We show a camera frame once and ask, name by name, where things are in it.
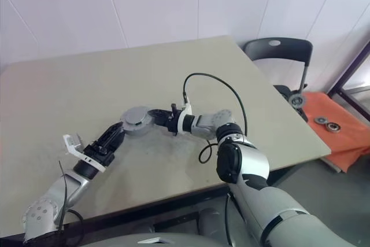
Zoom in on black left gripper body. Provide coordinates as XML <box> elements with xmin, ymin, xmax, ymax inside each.
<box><xmin>83</xmin><ymin>139</ymin><xmax>117</xmax><ymax>167</ymax></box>

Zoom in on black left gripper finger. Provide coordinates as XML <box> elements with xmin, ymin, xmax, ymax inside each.
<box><xmin>97</xmin><ymin>121</ymin><xmax>124</xmax><ymax>147</ymax></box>
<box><xmin>109</xmin><ymin>130</ymin><xmax>127</xmax><ymax>153</ymax></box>

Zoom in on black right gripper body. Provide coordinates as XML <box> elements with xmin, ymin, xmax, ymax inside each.
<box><xmin>165</xmin><ymin>103</ymin><xmax>182</xmax><ymax>137</ymax></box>

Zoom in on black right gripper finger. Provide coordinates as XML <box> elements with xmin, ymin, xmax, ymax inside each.
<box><xmin>147</xmin><ymin>108</ymin><xmax>172</xmax><ymax>118</ymax></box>
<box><xmin>149</xmin><ymin>115</ymin><xmax>171</xmax><ymax>127</ymax></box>

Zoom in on silver motor housing copper windings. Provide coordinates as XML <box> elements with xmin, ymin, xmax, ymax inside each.
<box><xmin>123</xmin><ymin>119</ymin><xmax>151</xmax><ymax>138</ymax></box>

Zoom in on silver ribbed motor lid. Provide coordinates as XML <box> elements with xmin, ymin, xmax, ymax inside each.
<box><xmin>120</xmin><ymin>106</ymin><xmax>151</xmax><ymax>128</ymax></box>

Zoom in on grey round motor part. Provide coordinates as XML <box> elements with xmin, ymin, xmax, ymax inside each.
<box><xmin>290</xmin><ymin>94</ymin><xmax>306</xmax><ymax>109</ymax></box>

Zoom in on silver grey robot torso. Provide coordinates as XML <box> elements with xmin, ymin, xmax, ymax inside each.
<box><xmin>82</xmin><ymin>209</ymin><xmax>370</xmax><ymax>247</ymax></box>

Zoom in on black plastic chair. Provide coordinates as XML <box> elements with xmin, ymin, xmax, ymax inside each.
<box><xmin>242</xmin><ymin>37</ymin><xmax>315</xmax><ymax>106</ymax></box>

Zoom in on orange cloth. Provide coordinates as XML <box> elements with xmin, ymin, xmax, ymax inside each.
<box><xmin>300</xmin><ymin>91</ymin><xmax>370</xmax><ymax>174</ymax></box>

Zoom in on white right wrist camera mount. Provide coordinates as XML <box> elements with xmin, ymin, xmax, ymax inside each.
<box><xmin>176</xmin><ymin>102</ymin><xmax>193</xmax><ymax>135</ymax></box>

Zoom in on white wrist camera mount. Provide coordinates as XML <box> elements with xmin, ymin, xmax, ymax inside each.
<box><xmin>176</xmin><ymin>102</ymin><xmax>193</xmax><ymax>135</ymax></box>
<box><xmin>62</xmin><ymin>133</ymin><xmax>106</xmax><ymax>172</ymax></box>

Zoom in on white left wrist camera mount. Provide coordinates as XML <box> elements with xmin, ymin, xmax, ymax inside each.
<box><xmin>62</xmin><ymin>133</ymin><xmax>106</xmax><ymax>172</ymax></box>

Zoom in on thin black strap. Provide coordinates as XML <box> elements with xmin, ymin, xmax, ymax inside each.
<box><xmin>57</xmin><ymin>158</ymin><xmax>69</xmax><ymax>230</ymax></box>

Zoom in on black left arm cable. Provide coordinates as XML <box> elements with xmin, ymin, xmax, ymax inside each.
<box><xmin>65</xmin><ymin>208</ymin><xmax>86</xmax><ymax>244</ymax></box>

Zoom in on black table frame bar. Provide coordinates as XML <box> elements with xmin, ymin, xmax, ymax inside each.
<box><xmin>150</xmin><ymin>211</ymin><xmax>201</xmax><ymax>232</ymax></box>

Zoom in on large steel bearing ring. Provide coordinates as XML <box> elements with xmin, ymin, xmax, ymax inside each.
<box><xmin>325</xmin><ymin>122</ymin><xmax>342</xmax><ymax>133</ymax></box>

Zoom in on black metal frame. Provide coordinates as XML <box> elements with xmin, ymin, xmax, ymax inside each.
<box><xmin>328</xmin><ymin>47</ymin><xmax>370</xmax><ymax>121</ymax></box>

